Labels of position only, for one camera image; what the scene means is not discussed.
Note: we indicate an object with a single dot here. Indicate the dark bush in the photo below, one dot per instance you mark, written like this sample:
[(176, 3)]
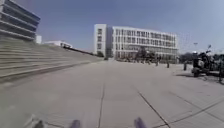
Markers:
[(100, 53)]

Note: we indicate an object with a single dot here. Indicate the grey paved plaza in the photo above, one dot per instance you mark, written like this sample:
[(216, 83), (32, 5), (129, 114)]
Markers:
[(120, 86)]

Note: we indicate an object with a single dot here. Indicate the large white building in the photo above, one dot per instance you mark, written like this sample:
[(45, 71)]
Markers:
[(133, 40)]

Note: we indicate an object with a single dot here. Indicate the tree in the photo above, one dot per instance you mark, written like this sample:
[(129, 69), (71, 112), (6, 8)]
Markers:
[(143, 53)]

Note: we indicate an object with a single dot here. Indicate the row of parked bicycles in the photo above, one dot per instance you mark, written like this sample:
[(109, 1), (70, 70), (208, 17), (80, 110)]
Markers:
[(146, 60)]

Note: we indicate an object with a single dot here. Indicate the low white building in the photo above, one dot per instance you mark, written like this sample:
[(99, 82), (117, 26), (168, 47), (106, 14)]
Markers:
[(58, 43)]

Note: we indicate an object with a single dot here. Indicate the robot's own part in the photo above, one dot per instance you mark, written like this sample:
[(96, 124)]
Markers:
[(140, 123), (75, 124)]

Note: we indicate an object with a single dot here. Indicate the row of bollards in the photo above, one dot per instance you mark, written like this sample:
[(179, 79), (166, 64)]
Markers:
[(185, 66)]

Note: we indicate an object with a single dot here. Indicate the row of trees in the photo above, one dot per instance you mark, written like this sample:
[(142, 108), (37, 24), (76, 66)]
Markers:
[(185, 57)]

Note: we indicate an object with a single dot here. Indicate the small white building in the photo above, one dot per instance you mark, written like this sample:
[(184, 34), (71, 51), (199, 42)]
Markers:
[(38, 39)]

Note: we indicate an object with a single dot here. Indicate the wide grey stone stairs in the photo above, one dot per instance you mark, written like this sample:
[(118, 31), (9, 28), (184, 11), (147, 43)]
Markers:
[(30, 58)]

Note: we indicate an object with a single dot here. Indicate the parked motorcycle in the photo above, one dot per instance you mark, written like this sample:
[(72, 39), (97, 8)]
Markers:
[(201, 63)]

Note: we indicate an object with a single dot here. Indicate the grey banded building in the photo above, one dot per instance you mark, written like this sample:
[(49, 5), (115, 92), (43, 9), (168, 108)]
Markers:
[(16, 20)]

